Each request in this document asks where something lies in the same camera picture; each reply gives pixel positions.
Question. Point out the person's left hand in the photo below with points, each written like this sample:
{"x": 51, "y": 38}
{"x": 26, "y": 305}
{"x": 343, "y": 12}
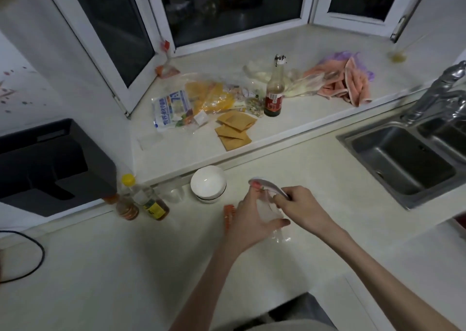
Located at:
{"x": 242, "y": 228}

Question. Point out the person's right hand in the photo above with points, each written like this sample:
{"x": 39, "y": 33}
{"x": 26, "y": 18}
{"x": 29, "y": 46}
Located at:
{"x": 304, "y": 210}

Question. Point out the person's right fingers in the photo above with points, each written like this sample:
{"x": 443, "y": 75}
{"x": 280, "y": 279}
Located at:
{"x": 287, "y": 197}

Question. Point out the person's left thumb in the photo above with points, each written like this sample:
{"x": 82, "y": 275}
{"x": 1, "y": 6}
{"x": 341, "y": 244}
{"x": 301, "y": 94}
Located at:
{"x": 278, "y": 225}

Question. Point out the clear drinking glass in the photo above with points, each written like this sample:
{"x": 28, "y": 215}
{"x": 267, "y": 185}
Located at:
{"x": 271, "y": 210}

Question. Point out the white spoon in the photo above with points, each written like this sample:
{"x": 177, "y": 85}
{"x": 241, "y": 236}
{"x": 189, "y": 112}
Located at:
{"x": 267, "y": 184}

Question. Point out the person's left forearm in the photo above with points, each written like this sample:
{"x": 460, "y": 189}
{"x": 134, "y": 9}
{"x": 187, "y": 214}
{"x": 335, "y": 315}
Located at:
{"x": 207, "y": 287}

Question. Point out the person's right forearm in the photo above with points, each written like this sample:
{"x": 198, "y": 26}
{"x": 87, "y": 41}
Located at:
{"x": 375, "y": 272}

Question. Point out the orange sachet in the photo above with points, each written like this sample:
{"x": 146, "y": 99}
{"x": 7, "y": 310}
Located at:
{"x": 229, "y": 216}

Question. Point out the brown paper sachet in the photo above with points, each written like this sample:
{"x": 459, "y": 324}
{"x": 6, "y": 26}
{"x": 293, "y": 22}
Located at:
{"x": 236, "y": 143}
{"x": 236, "y": 120}
{"x": 229, "y": 133}

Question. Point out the white bowl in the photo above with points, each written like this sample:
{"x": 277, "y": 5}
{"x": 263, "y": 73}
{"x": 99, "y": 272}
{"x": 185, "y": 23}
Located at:
{"x": 208, "y": 183}

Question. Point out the person's grey clothing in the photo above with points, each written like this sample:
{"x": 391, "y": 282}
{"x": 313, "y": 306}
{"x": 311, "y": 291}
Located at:
{"x": 291, "y": 312}

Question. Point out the clear nut snack packet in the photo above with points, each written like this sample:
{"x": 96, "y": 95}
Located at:
{"x": 255, "y": 106}

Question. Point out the dark sauce bottle red label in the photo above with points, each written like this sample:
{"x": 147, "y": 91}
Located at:
{"x": 273, "y": 99}

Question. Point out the small clear glass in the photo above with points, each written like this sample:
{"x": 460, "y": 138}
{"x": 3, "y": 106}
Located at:
{"x": 174, "y": 195}

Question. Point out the steel kitchen sink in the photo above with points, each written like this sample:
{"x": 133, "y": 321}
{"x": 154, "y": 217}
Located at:
{"x": 396, "y": 159}

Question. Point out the clear plastic bag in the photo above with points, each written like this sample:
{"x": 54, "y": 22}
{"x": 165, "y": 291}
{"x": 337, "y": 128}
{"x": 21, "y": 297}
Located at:
{"x": 298, "y": 81}

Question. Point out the small white packet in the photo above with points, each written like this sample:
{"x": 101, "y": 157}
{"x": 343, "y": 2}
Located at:
{"x": 196, "y": 119}

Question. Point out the yellow label sauce bottle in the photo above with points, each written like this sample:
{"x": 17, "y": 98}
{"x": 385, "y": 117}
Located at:
{"x": 154, "y": 207}

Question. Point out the pink cloth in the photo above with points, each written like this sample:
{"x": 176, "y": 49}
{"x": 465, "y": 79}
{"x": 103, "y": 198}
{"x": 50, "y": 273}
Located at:
{"x": 342, "y": 83}

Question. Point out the yellow plastic bag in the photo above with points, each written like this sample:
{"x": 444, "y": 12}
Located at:
{"x": 209, "y": 95}

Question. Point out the blue white food packet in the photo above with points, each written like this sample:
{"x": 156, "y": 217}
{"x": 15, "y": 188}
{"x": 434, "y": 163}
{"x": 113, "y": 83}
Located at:
{"x": 171, "y": 110}

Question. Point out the yellow cap oil bottle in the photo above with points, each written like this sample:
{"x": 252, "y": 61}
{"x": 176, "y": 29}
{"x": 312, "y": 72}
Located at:
{"x": 127, "y": 205}

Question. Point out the purple plastic bag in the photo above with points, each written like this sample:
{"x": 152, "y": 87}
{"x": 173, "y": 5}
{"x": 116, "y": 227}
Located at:
{"x": 344, "y": 55}

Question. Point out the red object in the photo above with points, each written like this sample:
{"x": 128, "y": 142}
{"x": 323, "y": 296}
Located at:
{"x": 460, "y": 223}

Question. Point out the small orange plastic bag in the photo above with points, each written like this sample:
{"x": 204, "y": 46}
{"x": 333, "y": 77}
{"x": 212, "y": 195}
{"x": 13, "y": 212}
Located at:
{"x": 166, "y": 70}

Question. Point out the yellow dish brush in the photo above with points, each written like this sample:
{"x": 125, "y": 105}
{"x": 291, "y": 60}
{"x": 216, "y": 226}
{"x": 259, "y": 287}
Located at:
{"x": 397, "y": 56}

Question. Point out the chrome faucet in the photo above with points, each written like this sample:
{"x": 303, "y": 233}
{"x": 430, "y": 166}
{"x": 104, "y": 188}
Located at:
{"x": 435, "y": 94}

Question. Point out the black range hood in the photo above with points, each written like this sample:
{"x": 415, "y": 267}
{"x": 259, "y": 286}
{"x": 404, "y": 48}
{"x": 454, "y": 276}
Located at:
{"x": 51, "y": 163}

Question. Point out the white window frame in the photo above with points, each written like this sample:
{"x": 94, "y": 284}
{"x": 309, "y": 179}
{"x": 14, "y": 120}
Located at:
{"x": 236, "y": 34}

